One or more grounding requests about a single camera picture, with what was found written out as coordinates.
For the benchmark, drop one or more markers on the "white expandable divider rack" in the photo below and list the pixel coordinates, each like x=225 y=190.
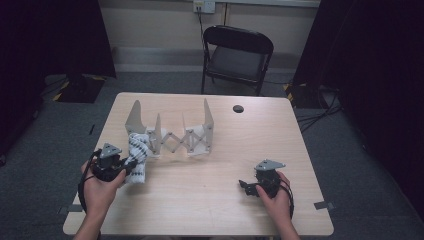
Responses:
x=180 y=136

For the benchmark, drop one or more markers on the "white cloth with black pattern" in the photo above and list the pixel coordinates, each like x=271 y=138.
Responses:
x=137 y=156

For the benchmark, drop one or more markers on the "black stand base yellow stripes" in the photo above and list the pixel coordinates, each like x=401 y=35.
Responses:
x=300 y=95
x=78 y=88

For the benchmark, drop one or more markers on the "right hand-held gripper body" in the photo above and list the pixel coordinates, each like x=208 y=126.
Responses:
x=268 y=181

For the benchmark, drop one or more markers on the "black folding chair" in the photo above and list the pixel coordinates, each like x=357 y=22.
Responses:
x=236 y=60

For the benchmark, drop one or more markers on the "white wall socket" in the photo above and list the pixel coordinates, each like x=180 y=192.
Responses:
x=204 y=6

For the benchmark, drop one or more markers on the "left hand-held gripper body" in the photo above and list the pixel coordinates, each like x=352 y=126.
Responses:
x=106 y=165

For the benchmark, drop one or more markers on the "person's right hand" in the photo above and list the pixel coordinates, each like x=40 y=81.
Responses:
x=276 y=203

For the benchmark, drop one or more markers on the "black round table grommet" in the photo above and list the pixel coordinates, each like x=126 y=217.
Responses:
x=238 y=108

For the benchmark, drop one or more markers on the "dark curtain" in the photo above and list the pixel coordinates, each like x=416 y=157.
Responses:
x=373 y=83
x=40 y=50

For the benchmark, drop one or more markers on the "grey tape strip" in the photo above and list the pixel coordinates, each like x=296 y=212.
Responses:
x=324 y=205
x=71 y=208

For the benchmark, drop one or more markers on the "person's left hand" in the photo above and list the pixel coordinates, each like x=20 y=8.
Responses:
x=98 y=193

